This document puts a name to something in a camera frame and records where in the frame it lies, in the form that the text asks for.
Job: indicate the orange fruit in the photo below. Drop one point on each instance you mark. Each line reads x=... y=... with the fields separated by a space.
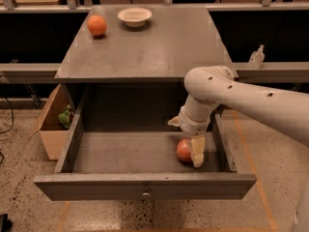
x=96 y=25

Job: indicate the metal drawer knob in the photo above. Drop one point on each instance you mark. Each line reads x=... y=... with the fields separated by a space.
x=146 y=195

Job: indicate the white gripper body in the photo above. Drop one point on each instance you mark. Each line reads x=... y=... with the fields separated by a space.
x=192 y=125

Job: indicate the grey open top drawer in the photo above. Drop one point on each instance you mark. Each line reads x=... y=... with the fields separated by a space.
x=122 y=165

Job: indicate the grey wooden cabinet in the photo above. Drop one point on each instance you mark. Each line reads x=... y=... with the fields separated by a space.
x=134 y=76

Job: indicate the cardboard box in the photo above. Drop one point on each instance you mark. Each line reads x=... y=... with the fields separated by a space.
x=52 y=133

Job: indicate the red apple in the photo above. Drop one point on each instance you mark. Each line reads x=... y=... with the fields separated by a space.
x=182 y=151

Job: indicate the white bowl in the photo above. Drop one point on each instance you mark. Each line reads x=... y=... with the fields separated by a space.
x=134 y=17

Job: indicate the black object floor corner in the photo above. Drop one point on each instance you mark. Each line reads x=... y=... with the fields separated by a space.
x=5 y=223

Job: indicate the clear sanitizer bottle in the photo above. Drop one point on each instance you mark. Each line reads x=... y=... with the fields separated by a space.
x=257 y=58

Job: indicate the green bag in box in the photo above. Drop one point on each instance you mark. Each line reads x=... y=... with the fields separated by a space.
x=65 y=117

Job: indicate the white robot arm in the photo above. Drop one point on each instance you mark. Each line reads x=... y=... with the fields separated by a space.
x=209 y=87

